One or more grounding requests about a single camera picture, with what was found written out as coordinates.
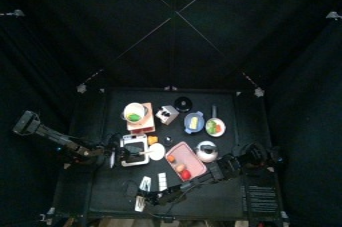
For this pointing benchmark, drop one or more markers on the peach toy fruit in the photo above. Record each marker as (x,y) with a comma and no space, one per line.
(179,167)

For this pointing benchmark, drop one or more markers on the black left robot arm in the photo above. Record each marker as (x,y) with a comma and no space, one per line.
(48,133)

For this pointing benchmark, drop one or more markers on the white card with dark print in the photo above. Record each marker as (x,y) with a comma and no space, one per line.
(146,183)
(162,181)
(139,204)

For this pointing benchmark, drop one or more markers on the grey toy toaster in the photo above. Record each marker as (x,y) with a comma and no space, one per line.
(167,114)

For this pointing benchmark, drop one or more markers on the white toy microwave oven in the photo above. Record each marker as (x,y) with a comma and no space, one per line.
(135,139)

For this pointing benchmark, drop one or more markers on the small orange toy fruit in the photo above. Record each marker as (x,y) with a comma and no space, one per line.
(171,159)

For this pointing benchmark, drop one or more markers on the white toy pot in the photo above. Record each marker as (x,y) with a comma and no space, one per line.
(134,109)

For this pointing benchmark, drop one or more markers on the pink toy stove block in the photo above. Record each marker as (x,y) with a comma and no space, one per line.
(148,125)

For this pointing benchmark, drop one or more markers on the green toy vegetable piece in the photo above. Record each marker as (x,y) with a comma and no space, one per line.
(211,126)

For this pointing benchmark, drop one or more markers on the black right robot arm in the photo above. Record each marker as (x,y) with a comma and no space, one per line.
(229,167)

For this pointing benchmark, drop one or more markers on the small black round knob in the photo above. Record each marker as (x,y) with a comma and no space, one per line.
(167,140)

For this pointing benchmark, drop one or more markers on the pink rectangular tray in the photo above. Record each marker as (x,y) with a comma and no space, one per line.
(189,157)

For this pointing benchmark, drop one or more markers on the grey metal frame bracket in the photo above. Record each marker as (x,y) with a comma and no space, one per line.
(258,92)
(333,15)
(82,88)
(16,13)

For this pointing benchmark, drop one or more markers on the orange toy cheese wedge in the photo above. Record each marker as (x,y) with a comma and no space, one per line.
(152,139)

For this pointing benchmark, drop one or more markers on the toy frying pan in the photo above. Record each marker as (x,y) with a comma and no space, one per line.
(215,127)

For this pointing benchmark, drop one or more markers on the black round lid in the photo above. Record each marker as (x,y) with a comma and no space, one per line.
(182,104)

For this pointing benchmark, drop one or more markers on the grey table corner clamp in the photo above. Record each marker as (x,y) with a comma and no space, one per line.
(47,216)

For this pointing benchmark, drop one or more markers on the blue toy pot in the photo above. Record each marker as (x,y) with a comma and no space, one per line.
(194,122)

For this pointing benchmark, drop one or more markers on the orange toy carrot piece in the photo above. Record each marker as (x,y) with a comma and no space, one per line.
(218,128)

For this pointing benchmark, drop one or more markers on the white round plate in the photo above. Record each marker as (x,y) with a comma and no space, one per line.
(156,152)

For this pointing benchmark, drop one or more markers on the silver toy kettle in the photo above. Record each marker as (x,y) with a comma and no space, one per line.
(207,151)

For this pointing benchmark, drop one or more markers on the red toy tomato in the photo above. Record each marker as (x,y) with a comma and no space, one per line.
(186,174)

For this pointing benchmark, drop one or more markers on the yellow toy corn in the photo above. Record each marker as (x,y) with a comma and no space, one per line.
(194,123)

